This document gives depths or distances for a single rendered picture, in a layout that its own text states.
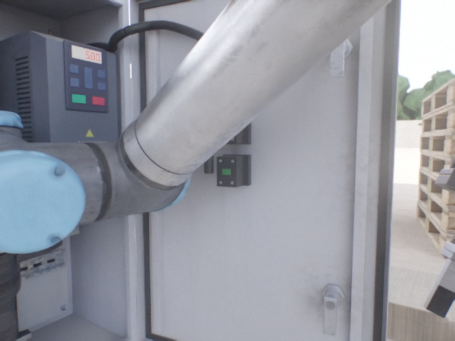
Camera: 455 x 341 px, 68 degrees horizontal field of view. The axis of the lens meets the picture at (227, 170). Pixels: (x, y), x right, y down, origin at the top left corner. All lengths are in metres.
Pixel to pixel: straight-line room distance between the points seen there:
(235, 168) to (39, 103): 0.29
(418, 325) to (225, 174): 1.32
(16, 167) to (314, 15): 0.25
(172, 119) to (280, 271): 0.31
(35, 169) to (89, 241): 0.42
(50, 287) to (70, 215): 0.43
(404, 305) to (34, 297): 1.35
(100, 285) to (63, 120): 0.34
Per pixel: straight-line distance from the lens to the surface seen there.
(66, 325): 0.80
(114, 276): 0.69
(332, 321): 0.50
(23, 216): 0.33
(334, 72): 0.45
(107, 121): 0.58
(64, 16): 0.76
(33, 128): 0.55
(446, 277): 0.60
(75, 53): 0.56
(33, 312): 0.77
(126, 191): 0.38
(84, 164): 0.36
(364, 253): 0.49
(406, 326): 1.68
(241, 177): 0.48
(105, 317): 0.74
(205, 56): 0.29
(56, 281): 0.77
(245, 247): 0.54
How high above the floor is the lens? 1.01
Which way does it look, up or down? 5 degrees down
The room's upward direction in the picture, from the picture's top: straight up
